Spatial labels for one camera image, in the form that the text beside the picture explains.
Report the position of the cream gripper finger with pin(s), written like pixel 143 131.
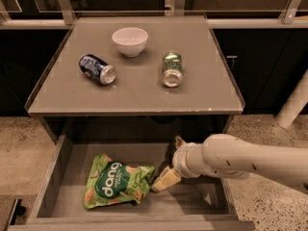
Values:
pixel 179 142
pixel 168 177

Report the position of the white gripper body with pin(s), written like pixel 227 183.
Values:
pixel 180 160

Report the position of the green rice chip bag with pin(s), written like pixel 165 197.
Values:
pixel 112 182

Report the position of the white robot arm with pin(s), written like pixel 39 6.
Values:
pixel 226 156

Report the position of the grey cabinet counter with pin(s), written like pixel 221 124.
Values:
pixel 208 87

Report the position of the green soda can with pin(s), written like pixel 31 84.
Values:
pixel 172 71

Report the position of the white ceramic bowl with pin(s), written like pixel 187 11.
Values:
pixel 130 41

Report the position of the blue soda can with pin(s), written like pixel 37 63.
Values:
pixel 98 70

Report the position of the metal railing frame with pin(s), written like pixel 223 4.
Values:
pixel 218 14

